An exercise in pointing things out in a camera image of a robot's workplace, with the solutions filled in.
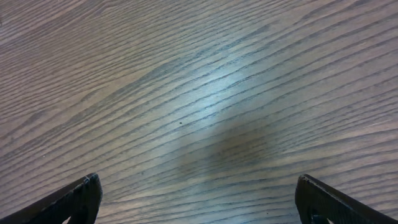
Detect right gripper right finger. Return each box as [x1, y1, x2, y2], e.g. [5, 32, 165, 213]
[295, 174, 397, 224]

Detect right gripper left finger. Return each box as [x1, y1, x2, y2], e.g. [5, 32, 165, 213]
[1, 173, 103, 224]

